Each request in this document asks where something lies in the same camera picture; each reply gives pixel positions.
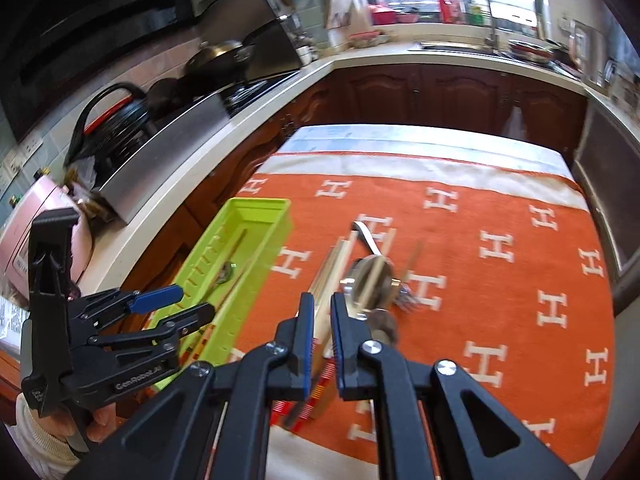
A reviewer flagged red bottle on windowsill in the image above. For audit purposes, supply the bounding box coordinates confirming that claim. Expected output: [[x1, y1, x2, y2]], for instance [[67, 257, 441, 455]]
[[438, 0, 452, 24]]

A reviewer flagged steel soup spoon handle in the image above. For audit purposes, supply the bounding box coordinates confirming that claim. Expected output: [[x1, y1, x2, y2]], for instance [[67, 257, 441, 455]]
[[366, 309, 399, 347]]

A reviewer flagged orange H-pattern towel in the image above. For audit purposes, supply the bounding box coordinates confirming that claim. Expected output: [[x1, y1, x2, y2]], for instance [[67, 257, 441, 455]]
[[229, 148, 614, 476]]

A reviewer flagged light bamboo chopstick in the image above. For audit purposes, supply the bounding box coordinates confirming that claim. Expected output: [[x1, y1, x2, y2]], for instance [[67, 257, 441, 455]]
[[308, 236, 346, 316], [338, 221, 400, 346]]

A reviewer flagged green plastic utensil tray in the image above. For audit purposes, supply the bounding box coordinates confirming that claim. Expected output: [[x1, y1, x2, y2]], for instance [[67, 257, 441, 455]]
[[146, 197, 292, 367]]

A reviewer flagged small steel teaspoon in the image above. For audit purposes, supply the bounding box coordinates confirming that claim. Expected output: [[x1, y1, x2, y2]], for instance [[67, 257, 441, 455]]
[[203, 260, 236, 299]]

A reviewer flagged steel faucet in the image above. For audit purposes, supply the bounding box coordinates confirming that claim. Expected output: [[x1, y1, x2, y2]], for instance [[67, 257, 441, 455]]
[[468, 0, 499, 52]]

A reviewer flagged person's left hand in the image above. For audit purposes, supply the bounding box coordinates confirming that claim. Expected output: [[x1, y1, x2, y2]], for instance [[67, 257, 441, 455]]
[[41, 401, 120, 443]]

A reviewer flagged pink appliance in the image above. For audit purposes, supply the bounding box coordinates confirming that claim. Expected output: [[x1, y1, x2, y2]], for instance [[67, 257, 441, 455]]
[[0, 173, 94, 302]]

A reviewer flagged white plastic bag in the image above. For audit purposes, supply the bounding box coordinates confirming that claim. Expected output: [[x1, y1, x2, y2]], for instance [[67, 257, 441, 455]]
[[501, 105, 527, 141]]

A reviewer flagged steel stove splash guard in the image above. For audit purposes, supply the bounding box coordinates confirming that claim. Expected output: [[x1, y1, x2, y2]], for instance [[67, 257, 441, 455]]
[[98, 93, 230, 223]]

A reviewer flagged black electric kettle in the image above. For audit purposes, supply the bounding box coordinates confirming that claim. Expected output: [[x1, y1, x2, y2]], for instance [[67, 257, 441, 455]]
[[64, 81, 157, 171]]

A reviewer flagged black wok pan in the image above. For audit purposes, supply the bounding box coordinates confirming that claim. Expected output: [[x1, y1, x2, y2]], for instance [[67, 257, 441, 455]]
[[184, 40, 254, 74]]

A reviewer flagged bamboo chopstick red tip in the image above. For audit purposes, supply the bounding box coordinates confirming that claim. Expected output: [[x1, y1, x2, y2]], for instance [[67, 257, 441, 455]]
[[223, 229, 247, 264]]

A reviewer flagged steel fork dark handle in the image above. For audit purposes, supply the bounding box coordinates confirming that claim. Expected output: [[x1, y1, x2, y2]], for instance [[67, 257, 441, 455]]
[[352, 220, 418, 312]]

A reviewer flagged brown wooden chopstick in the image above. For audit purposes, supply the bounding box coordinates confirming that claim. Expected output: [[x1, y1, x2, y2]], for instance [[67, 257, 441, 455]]
[[279, 231, 357, 432]]

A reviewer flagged large steel spoon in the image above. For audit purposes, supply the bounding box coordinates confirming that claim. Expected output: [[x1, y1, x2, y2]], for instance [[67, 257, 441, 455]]
[[341, 255, 394, 318]]

